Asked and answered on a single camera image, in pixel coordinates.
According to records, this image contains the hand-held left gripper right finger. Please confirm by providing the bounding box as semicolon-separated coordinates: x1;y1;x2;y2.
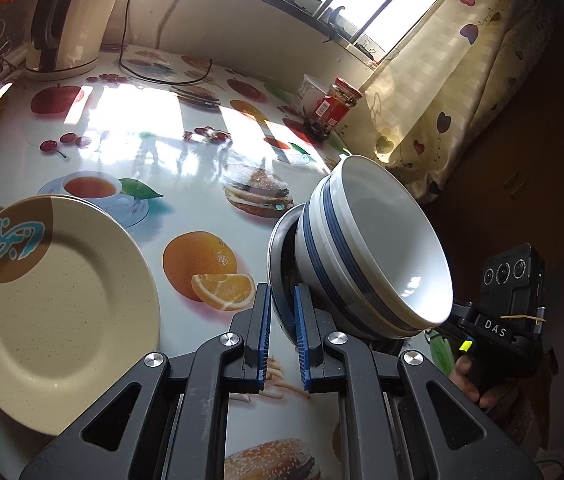
293;282;545;480

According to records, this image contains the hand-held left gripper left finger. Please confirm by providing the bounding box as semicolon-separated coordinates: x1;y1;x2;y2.
19;282;273;480

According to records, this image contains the stainless steel bowl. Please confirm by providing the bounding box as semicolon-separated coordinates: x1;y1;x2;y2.
268;204;405;353

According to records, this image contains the white bowl with blue stripes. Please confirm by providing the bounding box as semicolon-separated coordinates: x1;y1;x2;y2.
294;192;415;338
319;155;454;325

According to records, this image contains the beige plate with blue motif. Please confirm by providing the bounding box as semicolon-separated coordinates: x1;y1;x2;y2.
0;194;161;436

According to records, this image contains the person's right hand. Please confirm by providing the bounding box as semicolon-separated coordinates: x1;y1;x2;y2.
449;355;503;412

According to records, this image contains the food print tablecloth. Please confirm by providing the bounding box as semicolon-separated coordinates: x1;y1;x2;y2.
0;42;458;480

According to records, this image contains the red label sauce jar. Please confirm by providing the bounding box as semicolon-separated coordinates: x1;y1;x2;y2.
304;77;363;139

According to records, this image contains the heart print curtain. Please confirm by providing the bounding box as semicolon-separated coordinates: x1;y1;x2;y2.
347;0;563;206

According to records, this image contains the white plastic cup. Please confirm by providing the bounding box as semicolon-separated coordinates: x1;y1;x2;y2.
292;74;335;118

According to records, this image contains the small black windowsill object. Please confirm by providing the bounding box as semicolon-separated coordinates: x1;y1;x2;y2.
323;4;349;30

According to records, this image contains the cream electric kettle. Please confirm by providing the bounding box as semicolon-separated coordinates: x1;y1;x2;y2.
24;0;127;81

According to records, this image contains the black power cable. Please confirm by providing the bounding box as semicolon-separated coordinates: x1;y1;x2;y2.
119;0;213;87

